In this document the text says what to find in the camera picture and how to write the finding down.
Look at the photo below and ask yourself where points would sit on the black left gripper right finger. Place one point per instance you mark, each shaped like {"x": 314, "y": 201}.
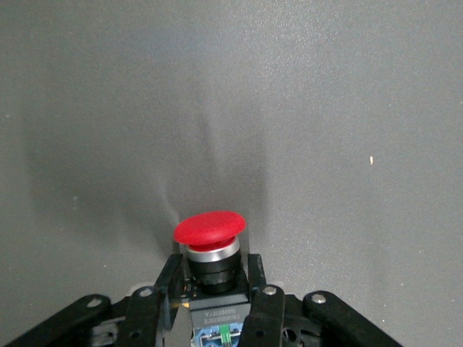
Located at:
{"x": 266, "y": 314}

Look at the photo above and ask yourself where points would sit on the dark grey table cloth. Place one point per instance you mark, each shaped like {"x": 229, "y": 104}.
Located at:
{"x": 231, "y": 90}

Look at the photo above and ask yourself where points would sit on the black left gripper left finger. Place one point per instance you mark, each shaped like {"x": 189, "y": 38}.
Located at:
{"x": 152, "y": 314}

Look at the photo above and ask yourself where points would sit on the red mushroom push button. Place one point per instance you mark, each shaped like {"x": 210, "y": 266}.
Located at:
{"x": 210, "y": 227}

